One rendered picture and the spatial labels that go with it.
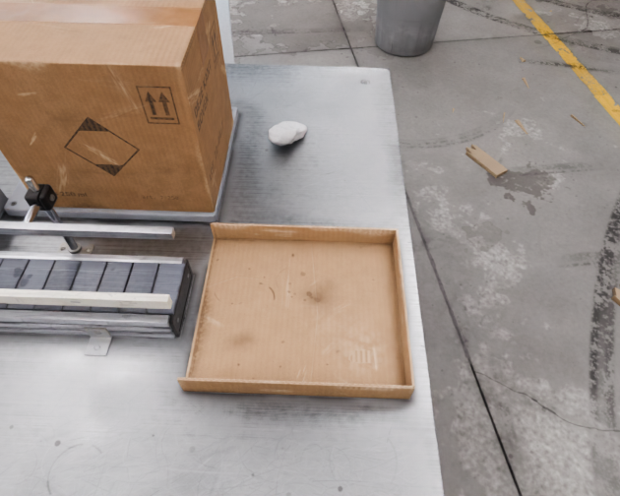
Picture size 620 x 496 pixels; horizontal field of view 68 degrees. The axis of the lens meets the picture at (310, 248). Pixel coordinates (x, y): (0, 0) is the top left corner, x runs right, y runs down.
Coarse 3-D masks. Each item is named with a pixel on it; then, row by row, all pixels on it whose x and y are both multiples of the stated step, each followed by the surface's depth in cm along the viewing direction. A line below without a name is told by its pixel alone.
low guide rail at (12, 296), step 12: (0, 288) 61; (0, 300) 61; (12, 300) 61; (24, 300) 61; (36, 300) 60; (48, 300) 60; (60, 300) 60; (72, 300) 60; (84, 300) 60; (96, 300) 60; (108, 300) 60; (120, 300) 60; (132, 300) 60; (144, 300) 60; (156, 300) 60; (168, 300) 60
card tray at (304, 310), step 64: (256, 256) 74; (320, 256) 74; (384, 256) 74; (256, 320) 67; (320, 320) 67; (384, 320) 68; (192, 384) 59; (256, 384) 58; (320, 384) 58; (384, 384) 62
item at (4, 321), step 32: (0, 256) 68; (32, 256) 68; (64, 256) 68; (96, 256) 68; (128, 256) 69; (0, 320) 63; (32, 320) 63; (64, 320) 62; (96, 320) 62; (128, 320) 62; (160, 320) 62
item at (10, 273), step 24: (0, 264) 67; (24, 264) 67; (48, 264) 67; (72, 264) 67; (96, 264) 67; (120, 264) 67; (144, 264) 67; (168, 264) 67; (24, 288) 65; (48, 288) 65; (72, 288) 65; (96, 288) 65; (120, 288) 65; (144, 288) 65; (168, 288) 65; (96, 312) 64; (120, 312) 63; (144, 312) 63; (168, 312) 63
